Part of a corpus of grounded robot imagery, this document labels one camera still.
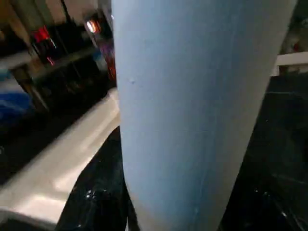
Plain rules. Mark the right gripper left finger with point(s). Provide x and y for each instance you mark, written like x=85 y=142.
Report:
x=103 y=192

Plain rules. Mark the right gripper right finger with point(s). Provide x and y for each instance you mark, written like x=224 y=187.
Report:
x=269 y=202

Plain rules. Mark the white plastic table leg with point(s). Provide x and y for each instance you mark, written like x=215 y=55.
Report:
x=192 y=106

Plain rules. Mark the black work mat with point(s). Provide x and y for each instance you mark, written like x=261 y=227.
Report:
x=288 y=120

